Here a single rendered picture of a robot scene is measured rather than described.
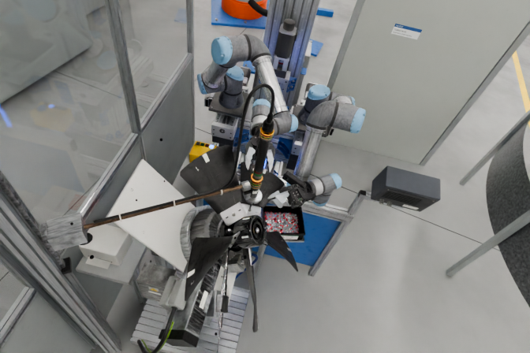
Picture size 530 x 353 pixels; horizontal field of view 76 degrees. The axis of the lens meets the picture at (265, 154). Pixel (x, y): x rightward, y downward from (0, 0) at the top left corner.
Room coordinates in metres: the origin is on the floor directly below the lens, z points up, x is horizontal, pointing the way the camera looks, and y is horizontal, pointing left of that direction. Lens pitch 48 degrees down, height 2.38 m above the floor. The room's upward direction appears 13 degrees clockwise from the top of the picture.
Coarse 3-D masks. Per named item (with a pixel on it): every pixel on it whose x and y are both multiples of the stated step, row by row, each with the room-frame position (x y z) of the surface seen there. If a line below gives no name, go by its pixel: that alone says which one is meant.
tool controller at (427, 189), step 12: (396, 168) 1.12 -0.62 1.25; (372, 180) 1.16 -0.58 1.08; (384, 180) 1.06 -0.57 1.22; (396, 180) 1.06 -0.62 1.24; (408, 180) 1.07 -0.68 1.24; (420, 180) 1.08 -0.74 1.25; (432, 180) 1.10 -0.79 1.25; (372, 192) 1.09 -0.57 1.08; (384, 192) 1.03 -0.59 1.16; (396, 192) 1.02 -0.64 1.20; (408, 192) 1.02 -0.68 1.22; (420, 192) 1.03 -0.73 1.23; (432, 192) 1.04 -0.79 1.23; (396, 204) 1.05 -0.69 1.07; (408, 204) 1.04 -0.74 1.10; (420, 204) 1.03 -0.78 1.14; (432, 204) 1.03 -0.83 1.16
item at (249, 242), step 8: (248, 216) 0.69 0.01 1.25; (256, 216) 0.70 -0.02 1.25; (224, 224) 0.66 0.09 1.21; (232, 224) 0.67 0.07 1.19; (240, 224) 0.65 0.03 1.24; (248, 224) 0.65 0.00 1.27; (256, 224) 0.68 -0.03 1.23; (264, 224) 0.70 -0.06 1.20; (224, 232) 0.63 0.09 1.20; (232, 232) 0.64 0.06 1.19; (240, 232) 0.62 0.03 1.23; (248, 232) 0.62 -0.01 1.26; (256, 232) 0.65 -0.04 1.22; (264, 232) 0.67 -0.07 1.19; (240, 240) 0.60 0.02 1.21; (248, 240) 0.60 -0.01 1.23; (256, 240) 0.62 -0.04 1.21; (264, 240) 0.64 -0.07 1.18; (232, 248) 0.59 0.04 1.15; (240, 248) 0.62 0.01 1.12
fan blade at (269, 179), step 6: (246, 168) 0.97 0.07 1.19; (246, 174) 0.94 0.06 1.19; (264, 174) 0.97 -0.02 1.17; (270, 174) 0.99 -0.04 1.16; (264, 180) 0.93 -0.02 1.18; (270, 180) 0.95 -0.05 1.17; (276, 180) 0.97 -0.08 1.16; (264, 186) 0.90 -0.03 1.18; (270, 186) 0.91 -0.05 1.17; (276, 186) 0.93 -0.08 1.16; (282, 186) 0.95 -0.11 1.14; (264, 192) 0.87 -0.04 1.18; (270, 192) 0.88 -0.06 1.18; (264, 198) 0.83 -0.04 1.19; (252, 204) 0.79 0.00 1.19; (258, 204) 0.79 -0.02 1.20; (264, 204) 0.80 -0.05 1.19
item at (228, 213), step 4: (236, 204) 0.71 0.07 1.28; (240, 204) 0.72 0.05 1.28; (232, 208) 0.70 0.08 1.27; (236, 208) 0.70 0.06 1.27; (240, 208) 0.71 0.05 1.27; (224, 212) 0.68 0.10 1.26; (228, 212) 0.68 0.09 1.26; (232, 212) 0.69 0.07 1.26; (236, 212) 0.69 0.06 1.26; (240, 212) 0.70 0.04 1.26; (244, 212) 0.70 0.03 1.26; (224, 216) 0.67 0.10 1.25; (228, 216) 0.67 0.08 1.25; (232, 216) 0.68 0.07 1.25; (236, 216) 0.68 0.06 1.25; (240, 216) 0.69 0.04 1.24; (244, 216) 0.69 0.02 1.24; (224, 220) 0.66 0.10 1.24; (228, 220) 0.66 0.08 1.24; (232, 220) 0.67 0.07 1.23; (236, 220) 0.67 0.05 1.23; (228, 224) 0.65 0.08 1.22
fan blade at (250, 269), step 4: (248, 268) 0.55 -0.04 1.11; (252, 268) 0.53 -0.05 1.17; (248, 272) 0.54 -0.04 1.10; (252, 272) 0.51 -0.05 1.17; (248, 276) 0.53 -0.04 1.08; (252, 276) 0.50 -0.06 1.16; (248, 280) 0.52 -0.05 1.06; (252, 280) 0.49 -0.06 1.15; (252, 284) 0.48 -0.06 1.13; (252, 288) 0.47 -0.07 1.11; (252, 292) 0.47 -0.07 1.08; (252, 296) 0.47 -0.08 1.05; (252, 300) 0.47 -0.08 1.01; (256, 308) 0.41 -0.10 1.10; (256, 312) 0.40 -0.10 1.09; (256, 316) 0.39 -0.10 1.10; (256, 320) 0.38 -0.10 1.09; (256, 324) 0.36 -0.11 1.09; (252, 328) 0.33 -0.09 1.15; (256, 328) 0.35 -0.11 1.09
